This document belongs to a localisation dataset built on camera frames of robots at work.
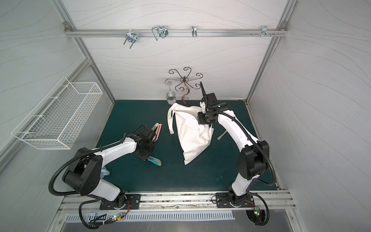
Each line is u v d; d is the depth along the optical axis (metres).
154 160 0.87
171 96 0.95
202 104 0.78
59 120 0.69
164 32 0.74
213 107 0.60
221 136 0.99
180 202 0.75
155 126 1.04
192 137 0.88
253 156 0.45
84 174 0.44
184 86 0.93
